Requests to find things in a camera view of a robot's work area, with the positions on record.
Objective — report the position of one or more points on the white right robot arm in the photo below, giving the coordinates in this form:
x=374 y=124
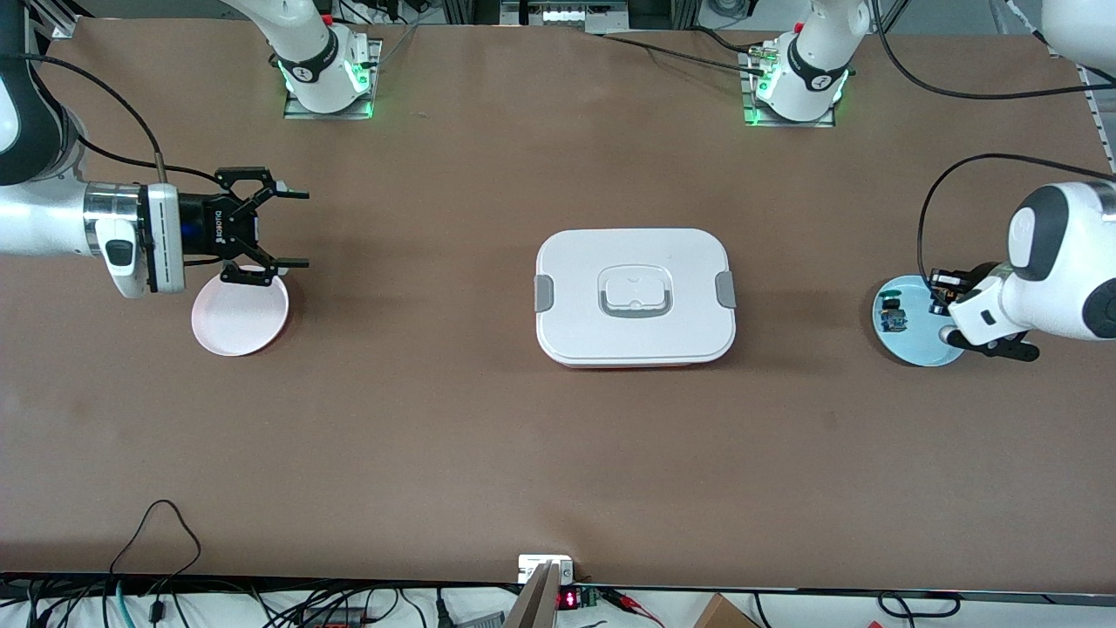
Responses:
x=44 y=218

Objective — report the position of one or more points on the light blue round plate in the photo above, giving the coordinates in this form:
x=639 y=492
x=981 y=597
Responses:
x=915 y=344

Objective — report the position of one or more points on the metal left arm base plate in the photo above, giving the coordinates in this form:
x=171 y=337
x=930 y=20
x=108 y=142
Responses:
x=750 y=118

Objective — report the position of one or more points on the white power strip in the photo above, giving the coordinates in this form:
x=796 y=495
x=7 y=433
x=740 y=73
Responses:
x=567 y=16

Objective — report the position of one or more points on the blue and green switch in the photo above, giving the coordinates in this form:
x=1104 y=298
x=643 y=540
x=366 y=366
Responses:
x=893 y=318

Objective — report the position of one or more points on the red alligator clip leads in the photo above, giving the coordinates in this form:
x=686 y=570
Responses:
x=632 y=604

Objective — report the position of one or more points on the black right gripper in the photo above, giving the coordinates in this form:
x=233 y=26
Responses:
x=209 y=233

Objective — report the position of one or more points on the brown cardboard box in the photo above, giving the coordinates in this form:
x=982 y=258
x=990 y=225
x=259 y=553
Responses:
x=724 y=615

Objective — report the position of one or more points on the aluminium frame profile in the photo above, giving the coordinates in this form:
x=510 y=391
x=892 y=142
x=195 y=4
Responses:
x=65 y=17

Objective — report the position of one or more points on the red digit display module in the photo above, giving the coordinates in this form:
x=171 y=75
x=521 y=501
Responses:
x=575 y=599

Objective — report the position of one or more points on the grey slotted rail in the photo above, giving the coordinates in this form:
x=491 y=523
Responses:
x=1100 y=122

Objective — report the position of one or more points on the pink round plate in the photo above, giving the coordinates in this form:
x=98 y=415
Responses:
x=240 y=318

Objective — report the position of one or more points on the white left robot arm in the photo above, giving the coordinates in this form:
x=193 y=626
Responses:
x=1064 y=262

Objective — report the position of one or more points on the white metal bracket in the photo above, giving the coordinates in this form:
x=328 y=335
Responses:
x=534 y=565

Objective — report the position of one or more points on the grey aluminium camera beam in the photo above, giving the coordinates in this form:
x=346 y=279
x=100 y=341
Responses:
x=536 y=602

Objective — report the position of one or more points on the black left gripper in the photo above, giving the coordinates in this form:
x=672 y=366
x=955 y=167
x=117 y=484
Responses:
x=964 y=283

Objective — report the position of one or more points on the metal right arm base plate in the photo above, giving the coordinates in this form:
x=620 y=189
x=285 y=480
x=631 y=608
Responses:
x=366 y=78

